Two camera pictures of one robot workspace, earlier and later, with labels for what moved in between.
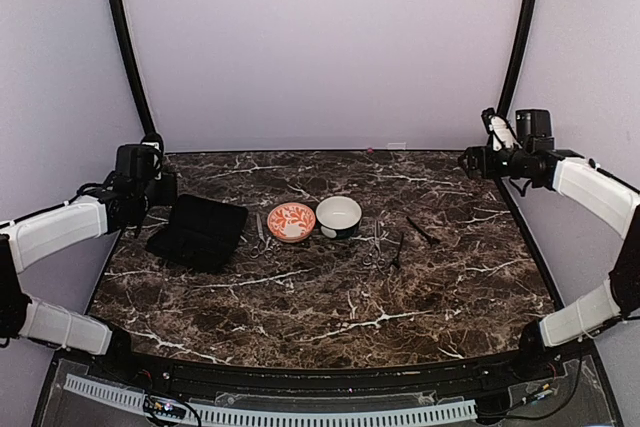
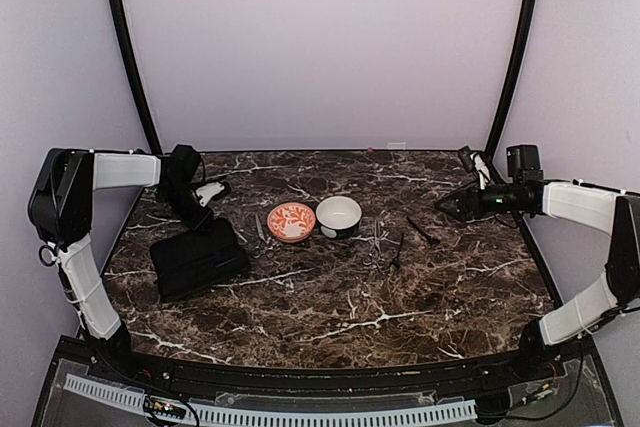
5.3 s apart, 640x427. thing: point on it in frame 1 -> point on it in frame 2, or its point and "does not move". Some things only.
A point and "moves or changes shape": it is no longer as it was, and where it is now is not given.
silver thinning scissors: x=367 y=259 does not move
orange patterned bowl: x=291 y=222 does not move
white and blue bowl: x=338 y=217 does not move
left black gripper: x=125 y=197 -> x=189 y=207
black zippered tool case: x=204 y=233 moves or changes shape
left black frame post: x=117 y=5 does not move
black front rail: x=142 y=373 does not move
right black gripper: x=474 y=153 -> x=464 y=196
